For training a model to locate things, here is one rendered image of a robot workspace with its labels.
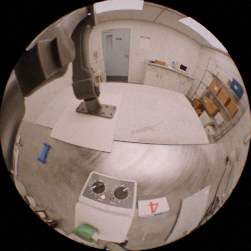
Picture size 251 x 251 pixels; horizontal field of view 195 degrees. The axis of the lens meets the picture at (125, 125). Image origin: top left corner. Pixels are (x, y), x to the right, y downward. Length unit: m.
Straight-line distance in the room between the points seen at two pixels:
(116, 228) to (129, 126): 0.32
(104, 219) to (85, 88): 0.33
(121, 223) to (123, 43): 3.00
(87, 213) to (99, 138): 0.23
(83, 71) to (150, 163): 0.34
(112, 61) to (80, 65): 2.70
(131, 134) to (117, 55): 2.75
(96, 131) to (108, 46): 2.83
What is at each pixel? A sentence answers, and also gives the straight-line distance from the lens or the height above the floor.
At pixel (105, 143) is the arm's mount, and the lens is 0.25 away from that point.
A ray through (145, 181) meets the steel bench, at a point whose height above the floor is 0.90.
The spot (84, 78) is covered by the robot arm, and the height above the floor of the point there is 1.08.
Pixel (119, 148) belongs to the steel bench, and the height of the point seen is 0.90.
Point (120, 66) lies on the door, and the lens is 2.90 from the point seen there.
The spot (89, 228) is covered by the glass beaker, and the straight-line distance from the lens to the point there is 0.20.
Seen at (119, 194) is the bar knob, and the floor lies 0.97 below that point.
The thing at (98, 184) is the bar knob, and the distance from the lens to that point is 0.19.
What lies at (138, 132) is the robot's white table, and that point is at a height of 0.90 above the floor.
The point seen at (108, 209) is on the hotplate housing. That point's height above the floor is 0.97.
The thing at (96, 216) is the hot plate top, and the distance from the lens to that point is 0.20.
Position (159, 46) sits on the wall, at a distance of 2.95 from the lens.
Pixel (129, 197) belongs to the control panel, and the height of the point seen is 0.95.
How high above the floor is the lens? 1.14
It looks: 56 degrees down
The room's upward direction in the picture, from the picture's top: 3 degrees clockwise
